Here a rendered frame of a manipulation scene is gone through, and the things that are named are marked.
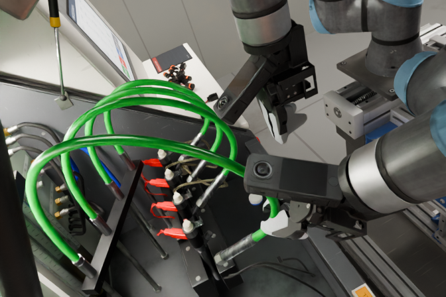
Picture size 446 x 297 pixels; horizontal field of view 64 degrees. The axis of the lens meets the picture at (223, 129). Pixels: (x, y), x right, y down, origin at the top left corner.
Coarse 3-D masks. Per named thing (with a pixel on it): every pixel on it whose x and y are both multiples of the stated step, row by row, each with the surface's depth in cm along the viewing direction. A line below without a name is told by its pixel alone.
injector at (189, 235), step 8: (184, 232) 69; (192, 232) 69; (208, 232) 73; (192, 240) 70; (200, 240) 72; (208, 240) 73; (200, 248) 73; (208, 256) 76; (208, 264) 78; (216, 272) 80
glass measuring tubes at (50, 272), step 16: (16, 176) 65; (32, 224) 67; (32, 240) 65; (48, 240) 67; (64, 240) 77; (48, 256) 65; (64, 256) 71; (48, 272) 66; (64, 272) 68; (80, 272) 74; (64, 288) 69; (80, 288) 71
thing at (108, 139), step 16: (64, 144) 44; (80, 144) 44; (96, 144) 44; (112, 144) 43; (128, 144) 43; (144, 144) 43; (160, 144) 43; (176, 144) 44; (48, 160) 46; (208, 160) 45; (224, 160) 45; (32, 176) 48; (32, 192) 50; (32, 208) 53; (272, 208) 51; (48, 224) 56; (256, 240) 57; (80, 256) 64
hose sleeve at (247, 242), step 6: (240, 240) 59; (246, 240) 58; (252, 240) 57; (234, 246) 59; (240, 246) 58; (246, 246) 58; (222, 252) 61; (228, 252) 60; (234, 252) 59; (240, 252) 59; (222, 258) 61; (228, 258) 60
